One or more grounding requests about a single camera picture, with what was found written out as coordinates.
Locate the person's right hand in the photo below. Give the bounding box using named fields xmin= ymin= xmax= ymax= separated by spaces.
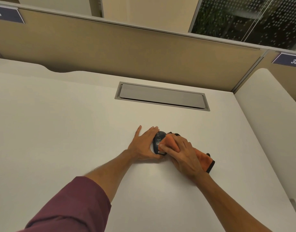
xmin=159 ymin=136 xmax=205 ymax=183

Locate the person's left hand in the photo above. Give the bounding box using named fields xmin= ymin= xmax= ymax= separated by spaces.
xmin=127 ymin=126 xmax=168 ymax=165

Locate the dark blue computer mouse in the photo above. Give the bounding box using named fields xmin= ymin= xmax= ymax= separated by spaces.
xmin=150 ymin=131 xmax=168 ymax=156

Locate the orange cleaning cloth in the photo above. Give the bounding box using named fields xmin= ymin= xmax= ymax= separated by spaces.
xmin=160 ymin=132 xmax=216 ymax=174

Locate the person's left forearm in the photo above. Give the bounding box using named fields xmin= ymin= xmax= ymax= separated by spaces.
xmin=84 ymin=150 xmax=139 ymax=204

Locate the person's right forearm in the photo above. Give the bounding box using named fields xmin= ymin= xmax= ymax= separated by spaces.
xmin=194 ymin=171 xmax=273 ymax=232

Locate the long beige desk partition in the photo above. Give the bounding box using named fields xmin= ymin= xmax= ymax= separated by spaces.
xmin=0 ymin=0 xmax=268 ymax=93

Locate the maroon shirt sleeve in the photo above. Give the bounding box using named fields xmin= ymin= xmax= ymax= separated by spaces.
xmin=18 ymin=176 xmax=112 ymax=232

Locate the white rounded side divider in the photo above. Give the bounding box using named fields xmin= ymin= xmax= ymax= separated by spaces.
xmin=234 ymin=68 xmax=296 ymax=199

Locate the short beige desk partition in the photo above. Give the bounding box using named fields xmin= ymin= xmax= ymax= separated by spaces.
xmin=266 ymin=49 xmax=296 ymax=105

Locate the blue desk number sign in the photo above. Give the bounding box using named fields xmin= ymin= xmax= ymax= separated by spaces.
xmin=272 ymin=52 xmax=296 ymax=68
xmin=0 ymin=4 xmax=26 ymax=24

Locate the grey desk cable flap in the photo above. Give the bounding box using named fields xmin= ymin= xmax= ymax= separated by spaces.
xmin=115 ymin=81 xmax=211 ymax=112

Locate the dotted glass wall panel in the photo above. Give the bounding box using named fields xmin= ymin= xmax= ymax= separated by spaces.
xmin=188 ymin=0 xmax=296 ymax=51

